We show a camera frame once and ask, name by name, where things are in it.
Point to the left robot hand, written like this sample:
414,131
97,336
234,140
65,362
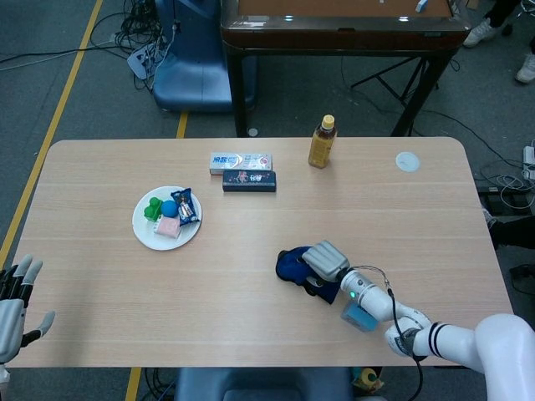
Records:
10,317

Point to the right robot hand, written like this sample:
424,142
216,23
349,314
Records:
324,261

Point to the blue cloth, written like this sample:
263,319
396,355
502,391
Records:
294,267

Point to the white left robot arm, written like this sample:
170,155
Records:
3,376

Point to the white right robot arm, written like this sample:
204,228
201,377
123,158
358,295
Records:
439,330

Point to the light blue cube box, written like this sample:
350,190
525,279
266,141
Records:
357,317

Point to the dark blue rectangular box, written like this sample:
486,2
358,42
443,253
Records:
249,180

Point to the yellow tea bottle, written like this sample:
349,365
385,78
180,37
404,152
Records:
322,144

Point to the white toothpaste box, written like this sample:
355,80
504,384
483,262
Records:
240,163

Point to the white round table grommet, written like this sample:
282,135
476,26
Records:
407,161

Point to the blue snack packet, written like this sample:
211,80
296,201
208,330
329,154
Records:
186,207

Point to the pink white packet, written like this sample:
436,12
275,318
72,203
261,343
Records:
168,227

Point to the white round plate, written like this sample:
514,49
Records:
167,218

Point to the blue ball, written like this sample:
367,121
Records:
169,209

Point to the green toy block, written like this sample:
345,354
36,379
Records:
153,209

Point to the black tripod stand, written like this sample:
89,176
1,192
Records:
397,79

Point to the white power strip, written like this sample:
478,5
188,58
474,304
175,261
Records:
528,160

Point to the dark brown wooden table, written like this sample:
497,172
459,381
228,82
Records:
342,29

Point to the white printed paper sheet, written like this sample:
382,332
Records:
140,60

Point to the white sneaker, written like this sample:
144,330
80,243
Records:
480,32
526,69

